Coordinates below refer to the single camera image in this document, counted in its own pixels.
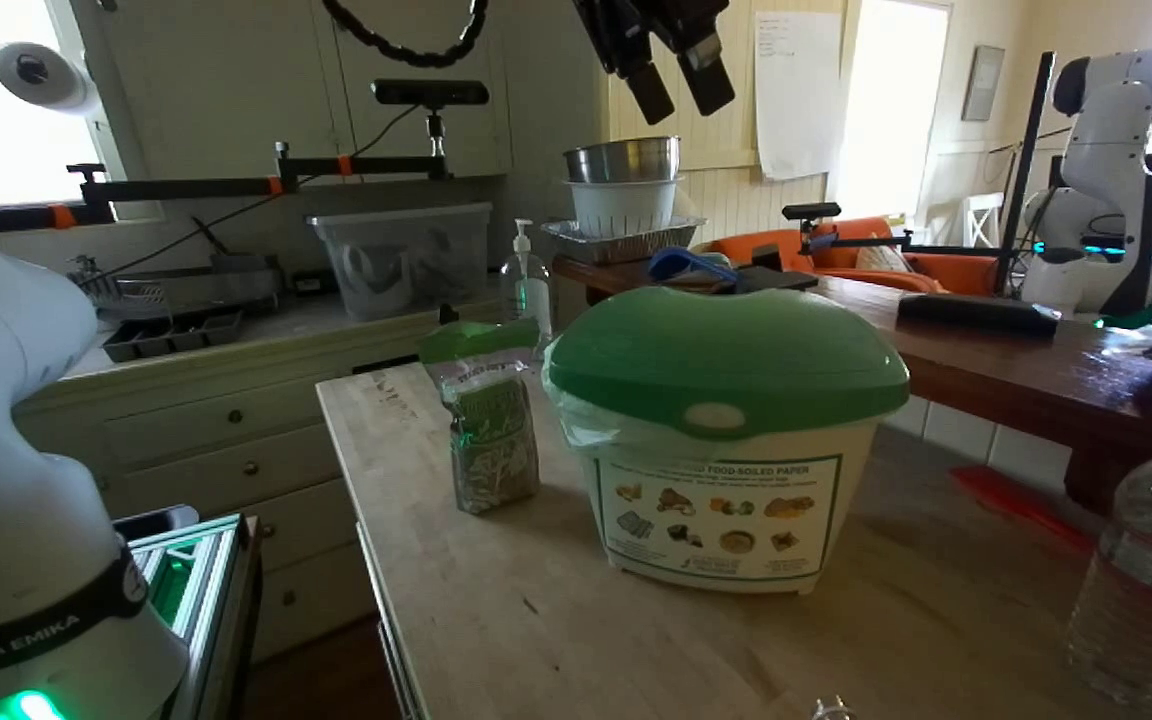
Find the round white wall fixture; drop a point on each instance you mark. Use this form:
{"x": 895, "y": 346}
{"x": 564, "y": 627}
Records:
{"x": 37, "y": 73}

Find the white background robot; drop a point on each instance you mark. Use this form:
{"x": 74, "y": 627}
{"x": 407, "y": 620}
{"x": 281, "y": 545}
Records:
{"x": 1111, "y": 187}

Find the green trash can lid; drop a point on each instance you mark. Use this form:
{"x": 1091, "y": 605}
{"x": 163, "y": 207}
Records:
{"x": 721, "y": 355}

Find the stainless steel bowl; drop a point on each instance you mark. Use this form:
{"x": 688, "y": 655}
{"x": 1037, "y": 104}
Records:
{"x": 622, "y": 163}

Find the clear pump sanitizer bottle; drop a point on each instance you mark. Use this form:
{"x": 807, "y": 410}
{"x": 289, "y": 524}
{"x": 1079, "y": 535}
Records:
{"x": 525, "y": 285}

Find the dark wooden table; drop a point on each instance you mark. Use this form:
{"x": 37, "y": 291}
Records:
{"x": 1002, "y": 366}

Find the black stereo camera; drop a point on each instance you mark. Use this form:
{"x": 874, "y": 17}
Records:
{"x": 432, "y": 95}

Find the clear plastic storage container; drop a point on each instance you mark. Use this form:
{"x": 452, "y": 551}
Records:
{"x": 390, "y": 260}

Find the aluminium foil tray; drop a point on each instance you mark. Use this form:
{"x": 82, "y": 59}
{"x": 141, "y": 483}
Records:
{"x": 628, "y": 247}

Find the black flat case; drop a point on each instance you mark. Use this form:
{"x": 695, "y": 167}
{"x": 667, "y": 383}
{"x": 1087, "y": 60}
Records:
{"x": 976, "y": 314}

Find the green topped snack pouch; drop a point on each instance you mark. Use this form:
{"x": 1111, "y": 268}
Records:
{"x": 494, "y": 424}

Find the white wall paper sheet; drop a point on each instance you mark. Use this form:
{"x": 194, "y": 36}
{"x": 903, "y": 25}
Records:
{"x": 799, "y": 95}

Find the orange chair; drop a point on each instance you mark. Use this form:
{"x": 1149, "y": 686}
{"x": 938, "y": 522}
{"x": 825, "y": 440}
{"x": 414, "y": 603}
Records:
{"x": 948, "y": 268}

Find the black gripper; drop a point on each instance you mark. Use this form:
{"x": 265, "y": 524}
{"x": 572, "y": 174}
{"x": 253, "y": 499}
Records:
{"x": 658, "y": 17}

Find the silver box with green light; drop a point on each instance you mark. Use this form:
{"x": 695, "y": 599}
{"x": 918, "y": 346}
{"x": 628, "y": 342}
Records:
{"x": 198, "y": 586}

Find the crushed clear plastic bottle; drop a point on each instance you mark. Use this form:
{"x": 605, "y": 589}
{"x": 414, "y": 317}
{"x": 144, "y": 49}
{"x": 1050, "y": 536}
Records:
{"x": 833, "y": 709}

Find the red long object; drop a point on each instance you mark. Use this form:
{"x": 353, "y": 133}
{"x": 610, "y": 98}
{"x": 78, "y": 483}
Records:
{"x": 1022, "y": 507}

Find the white labelled trash can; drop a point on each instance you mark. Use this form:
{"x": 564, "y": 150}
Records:
{"x": 721, "y": 522}

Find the black boom with orange clamps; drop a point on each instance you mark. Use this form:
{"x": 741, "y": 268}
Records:
{"x": 176, "y": 187}

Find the black clamp tool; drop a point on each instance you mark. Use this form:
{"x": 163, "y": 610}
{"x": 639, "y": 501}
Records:
{"x": 831, "y": 226}

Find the framed wall picture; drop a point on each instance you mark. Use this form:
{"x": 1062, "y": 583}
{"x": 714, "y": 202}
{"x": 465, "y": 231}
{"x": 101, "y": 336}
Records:
{"x": 984, "y": 82}

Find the full water bottle red label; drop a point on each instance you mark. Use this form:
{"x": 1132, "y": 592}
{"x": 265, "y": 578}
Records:
{"x": 1149, "y": 586}

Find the gray cluttered tray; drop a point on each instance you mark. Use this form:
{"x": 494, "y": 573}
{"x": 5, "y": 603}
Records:
{"x": 176, "y": 301}

